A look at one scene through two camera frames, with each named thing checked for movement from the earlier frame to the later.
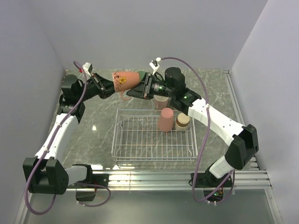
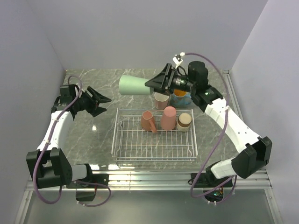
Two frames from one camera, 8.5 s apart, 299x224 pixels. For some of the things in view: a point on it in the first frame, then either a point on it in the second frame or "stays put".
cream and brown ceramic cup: [182, 121] stays put
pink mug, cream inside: [160, 101] stays put
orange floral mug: [125, 80] to [147, 121]
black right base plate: [209, 179] stays put
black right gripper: [138, 91] to [160, 83]
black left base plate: [98, 180] stays put
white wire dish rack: [138, 137] stays put
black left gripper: [101, 83] to [94, 103]
